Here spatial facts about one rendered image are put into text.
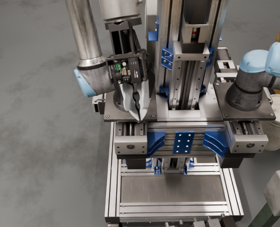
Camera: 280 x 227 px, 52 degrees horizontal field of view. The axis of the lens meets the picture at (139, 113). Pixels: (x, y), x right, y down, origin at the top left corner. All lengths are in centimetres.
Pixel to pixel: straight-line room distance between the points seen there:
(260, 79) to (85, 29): 67
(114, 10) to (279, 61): 36
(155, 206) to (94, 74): 106
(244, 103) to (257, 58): 20
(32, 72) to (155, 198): 193
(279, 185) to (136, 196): 94
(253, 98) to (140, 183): 101
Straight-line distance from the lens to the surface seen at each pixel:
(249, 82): 120
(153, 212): 185
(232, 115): 125
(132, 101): 62
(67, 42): 353
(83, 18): 102
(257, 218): 161
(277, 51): 69
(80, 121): 258
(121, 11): 54
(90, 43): 104
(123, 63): 54
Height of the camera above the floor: 193
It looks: 48 degrees down
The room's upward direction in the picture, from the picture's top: straight up
